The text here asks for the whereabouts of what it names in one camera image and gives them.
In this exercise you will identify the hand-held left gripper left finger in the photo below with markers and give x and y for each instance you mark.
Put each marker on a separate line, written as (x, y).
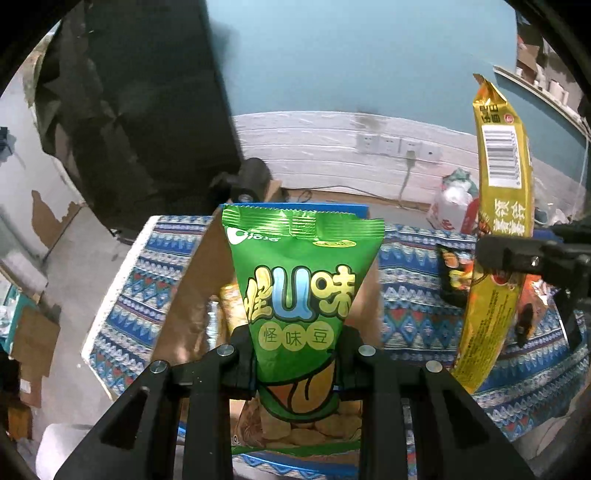
(240, 364)

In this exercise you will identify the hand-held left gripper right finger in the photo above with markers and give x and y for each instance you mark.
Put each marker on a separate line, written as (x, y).
(353, 364)

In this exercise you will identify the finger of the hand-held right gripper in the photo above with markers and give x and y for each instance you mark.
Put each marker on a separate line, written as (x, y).
(517, 256)
(568, 233)

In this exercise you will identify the golden long biscuit packet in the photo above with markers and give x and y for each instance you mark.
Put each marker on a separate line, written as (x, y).
(501, 184)

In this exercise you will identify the blue cardboard box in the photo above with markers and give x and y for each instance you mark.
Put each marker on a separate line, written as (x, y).
(184, 295)

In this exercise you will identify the green snack packet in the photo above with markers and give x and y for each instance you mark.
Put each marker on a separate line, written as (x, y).
(295, 258)

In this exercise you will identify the yellow snack packet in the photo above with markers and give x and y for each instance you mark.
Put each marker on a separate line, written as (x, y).
(231, 314)

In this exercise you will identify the black orange snack packet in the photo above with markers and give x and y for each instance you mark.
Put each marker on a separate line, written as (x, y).
(455, 277)

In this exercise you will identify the red white plastic bag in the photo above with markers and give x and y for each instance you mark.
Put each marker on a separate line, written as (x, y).
(445, 203)

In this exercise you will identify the blue patterned blanket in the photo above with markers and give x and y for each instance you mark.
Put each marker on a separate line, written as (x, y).
(415, 295)

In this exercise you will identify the white cups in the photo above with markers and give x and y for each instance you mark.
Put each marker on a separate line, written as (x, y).
(554, 92)

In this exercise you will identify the wooden window ledge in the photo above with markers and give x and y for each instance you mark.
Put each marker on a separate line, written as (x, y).
(531, 87)

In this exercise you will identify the small cardboard box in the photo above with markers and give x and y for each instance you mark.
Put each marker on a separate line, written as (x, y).
(276, 191)

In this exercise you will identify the cardboard box on ledge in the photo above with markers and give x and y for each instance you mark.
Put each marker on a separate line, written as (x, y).
(528, 53)

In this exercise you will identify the flat cardboard pieces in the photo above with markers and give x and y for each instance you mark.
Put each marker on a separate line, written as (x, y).
(34, 341)

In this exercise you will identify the black hanging cloth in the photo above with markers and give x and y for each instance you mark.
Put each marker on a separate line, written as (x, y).
(138, 115)

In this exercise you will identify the dark blue hanging object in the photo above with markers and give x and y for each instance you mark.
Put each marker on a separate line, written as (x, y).
(5, 143)

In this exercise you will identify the white wall socket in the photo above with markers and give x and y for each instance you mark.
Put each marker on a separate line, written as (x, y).
(431, 152)
(389, 146)
(410, 148)
(367, 144)

